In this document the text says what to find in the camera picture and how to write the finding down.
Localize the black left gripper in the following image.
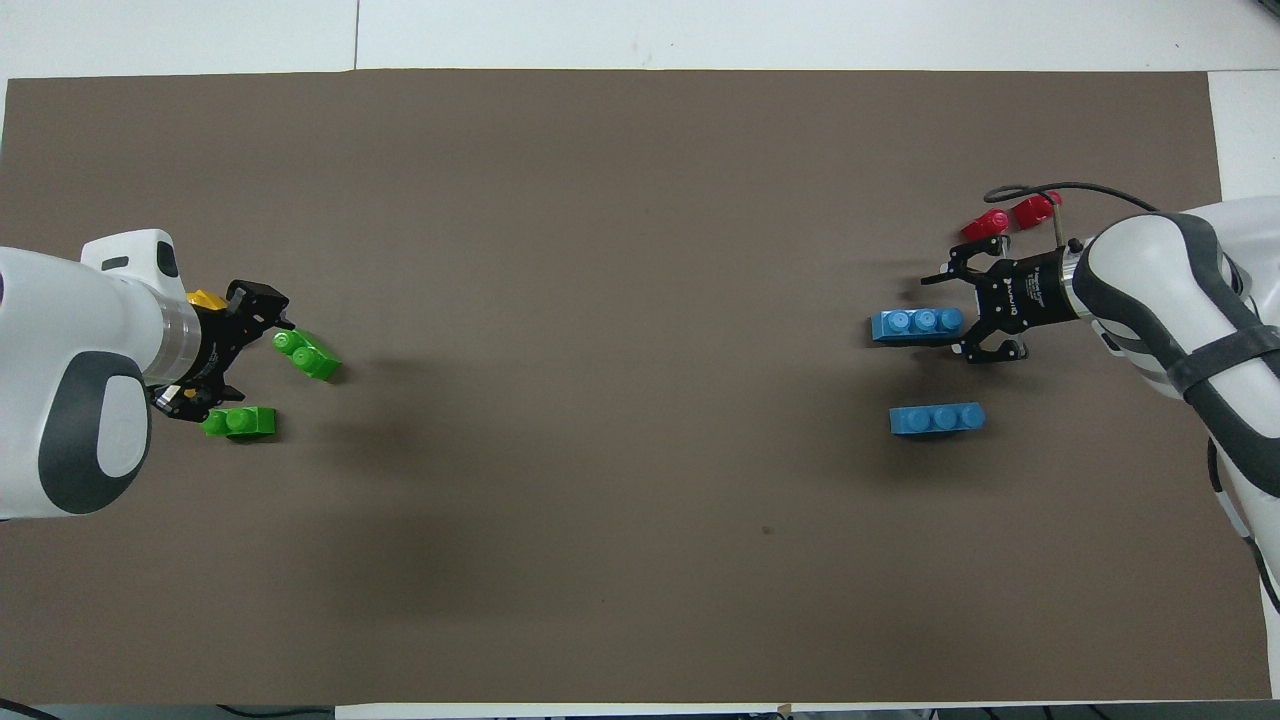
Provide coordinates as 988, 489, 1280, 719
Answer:
150, 281, 297, 422

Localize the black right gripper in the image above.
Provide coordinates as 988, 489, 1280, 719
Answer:
920, 238, 1082, 364

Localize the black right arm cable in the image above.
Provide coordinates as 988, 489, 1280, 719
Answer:
983, 182, 1161, 246

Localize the brown table mat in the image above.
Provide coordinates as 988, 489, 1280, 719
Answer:
0, 68, 1273, 706

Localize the green two-stud toy brick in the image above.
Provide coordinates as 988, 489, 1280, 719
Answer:
201, 406, 278, 441
272, 329, 342, 383

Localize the blue three-stud toy brick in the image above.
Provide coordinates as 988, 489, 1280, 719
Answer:
889, 402, 987, 437
870, 307, 966, 346

